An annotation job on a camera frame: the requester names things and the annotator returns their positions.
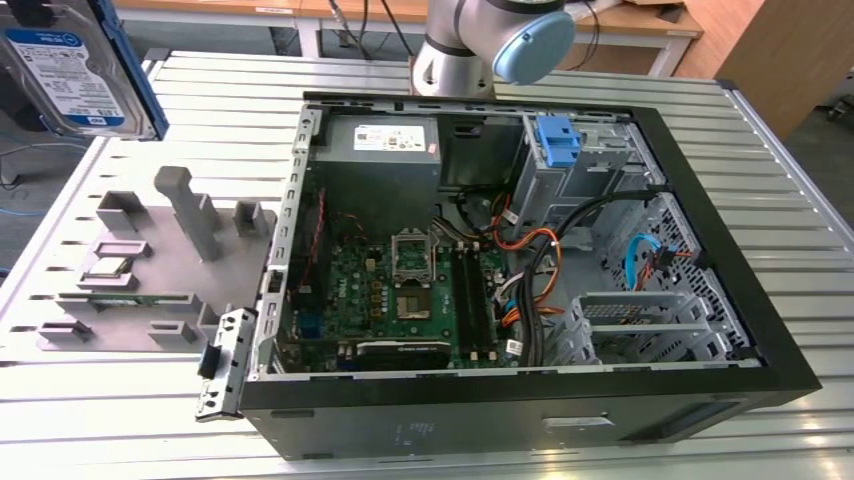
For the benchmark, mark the hard disk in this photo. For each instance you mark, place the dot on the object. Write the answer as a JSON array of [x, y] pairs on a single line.
[[61, 75]]

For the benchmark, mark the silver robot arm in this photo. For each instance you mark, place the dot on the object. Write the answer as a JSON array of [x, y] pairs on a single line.
[[454, 60]]

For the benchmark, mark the silver disk bay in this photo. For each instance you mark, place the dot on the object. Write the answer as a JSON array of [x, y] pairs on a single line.
[[634, 305]]

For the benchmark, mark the grey power supply unit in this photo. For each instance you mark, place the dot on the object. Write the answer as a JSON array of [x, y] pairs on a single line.
[[374, 195]]

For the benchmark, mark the black RAM slot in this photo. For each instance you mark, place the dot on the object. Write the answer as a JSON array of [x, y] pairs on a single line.
[[485, 300], [466, 300]]

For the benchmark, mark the CPU socket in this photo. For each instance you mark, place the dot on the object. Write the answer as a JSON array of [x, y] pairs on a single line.
[[414, 307]]

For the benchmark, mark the green motherboard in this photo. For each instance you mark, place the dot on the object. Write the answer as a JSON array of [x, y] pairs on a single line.
[[354, 300]]

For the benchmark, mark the silver drive cage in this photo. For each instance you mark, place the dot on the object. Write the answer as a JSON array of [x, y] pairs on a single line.
[[541, 195]]

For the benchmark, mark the black graphics card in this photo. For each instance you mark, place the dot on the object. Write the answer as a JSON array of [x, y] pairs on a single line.
[[401, 351]]

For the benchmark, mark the blue drive latch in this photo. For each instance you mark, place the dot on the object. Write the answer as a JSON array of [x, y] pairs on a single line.
[[557, 142]]

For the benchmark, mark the black PC case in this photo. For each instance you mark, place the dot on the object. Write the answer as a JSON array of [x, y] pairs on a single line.
[[468, 415]]

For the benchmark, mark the silver card retention latch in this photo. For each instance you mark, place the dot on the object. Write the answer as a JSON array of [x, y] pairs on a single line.
[[230, 360]]

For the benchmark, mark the grey parts rack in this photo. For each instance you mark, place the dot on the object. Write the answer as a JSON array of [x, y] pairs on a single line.
[[174, 280]]

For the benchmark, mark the green RAM stick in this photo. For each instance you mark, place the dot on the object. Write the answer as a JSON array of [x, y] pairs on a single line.
[[141, 301]]

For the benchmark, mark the silver CPU chip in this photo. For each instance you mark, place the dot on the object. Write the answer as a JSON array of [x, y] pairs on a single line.
[[110, 269]]

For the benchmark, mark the wooden desk white legs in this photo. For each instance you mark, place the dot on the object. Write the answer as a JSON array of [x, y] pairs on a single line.
[[641, 22]]

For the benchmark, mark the long wooden desk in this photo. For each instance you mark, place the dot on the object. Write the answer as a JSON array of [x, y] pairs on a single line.
[[201, 5]]

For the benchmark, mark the wooden cabinet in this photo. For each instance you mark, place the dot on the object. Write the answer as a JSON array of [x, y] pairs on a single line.
[[768, 60]]

